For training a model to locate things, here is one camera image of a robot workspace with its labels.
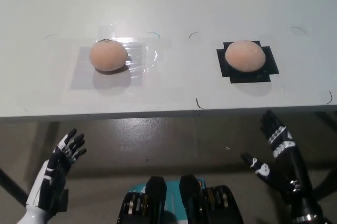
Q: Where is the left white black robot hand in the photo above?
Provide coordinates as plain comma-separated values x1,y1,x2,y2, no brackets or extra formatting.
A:
15,128,87,224

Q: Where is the plain peach dumpling toy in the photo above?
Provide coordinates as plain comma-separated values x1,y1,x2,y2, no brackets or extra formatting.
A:
225,39,267,73

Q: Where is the peach dumpling toy printed face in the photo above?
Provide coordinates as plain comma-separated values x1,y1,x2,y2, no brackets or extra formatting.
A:
88,39,129,72

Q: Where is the black tape patch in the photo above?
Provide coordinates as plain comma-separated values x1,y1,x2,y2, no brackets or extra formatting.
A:
216,40,280,84

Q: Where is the black table leg bar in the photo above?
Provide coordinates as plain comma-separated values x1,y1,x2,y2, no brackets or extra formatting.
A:
0,167,29,199
314,167,337,203

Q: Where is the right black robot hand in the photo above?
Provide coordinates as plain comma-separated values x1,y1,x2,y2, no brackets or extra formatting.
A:
241,110,326,221

